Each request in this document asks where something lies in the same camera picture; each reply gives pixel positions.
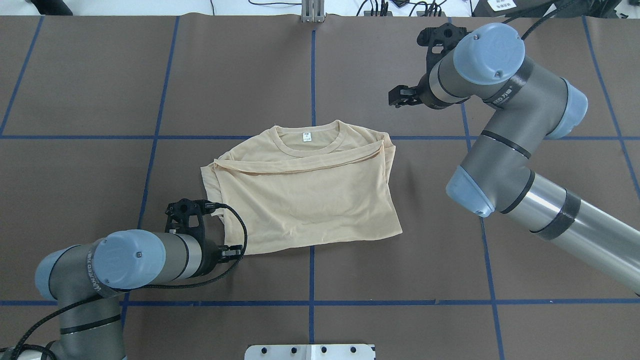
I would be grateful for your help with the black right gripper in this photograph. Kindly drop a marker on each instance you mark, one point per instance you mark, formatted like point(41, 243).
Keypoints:
point(424, 92)

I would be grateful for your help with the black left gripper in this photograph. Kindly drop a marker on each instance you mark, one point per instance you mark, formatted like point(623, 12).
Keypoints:
point(209, 257)

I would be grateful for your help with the cream long-sleeve printed shirt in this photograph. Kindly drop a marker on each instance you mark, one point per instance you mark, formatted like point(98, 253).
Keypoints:
point(291, 188)

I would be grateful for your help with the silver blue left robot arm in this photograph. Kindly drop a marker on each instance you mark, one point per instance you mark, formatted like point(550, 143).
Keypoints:
point(86, 280)

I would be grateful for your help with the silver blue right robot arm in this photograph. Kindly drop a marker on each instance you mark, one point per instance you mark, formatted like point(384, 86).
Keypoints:
point(531, 105)

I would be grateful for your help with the brown table cover mat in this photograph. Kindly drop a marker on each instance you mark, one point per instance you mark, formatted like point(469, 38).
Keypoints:
point(106, 120)

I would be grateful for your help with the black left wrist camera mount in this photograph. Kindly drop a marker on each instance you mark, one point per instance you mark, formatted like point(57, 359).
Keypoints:
point(187, 217)

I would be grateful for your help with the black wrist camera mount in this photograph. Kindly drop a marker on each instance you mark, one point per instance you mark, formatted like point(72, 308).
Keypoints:
point(439, 41)
point(187, 217)

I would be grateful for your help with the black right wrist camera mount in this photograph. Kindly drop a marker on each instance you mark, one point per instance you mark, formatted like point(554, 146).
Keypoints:
point(439, 41)

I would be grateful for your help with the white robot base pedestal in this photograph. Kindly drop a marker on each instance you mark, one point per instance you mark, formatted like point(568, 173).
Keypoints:
point(338, 351)

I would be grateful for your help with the aluminium frame post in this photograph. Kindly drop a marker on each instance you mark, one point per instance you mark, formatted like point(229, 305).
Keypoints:
point(313, 11)

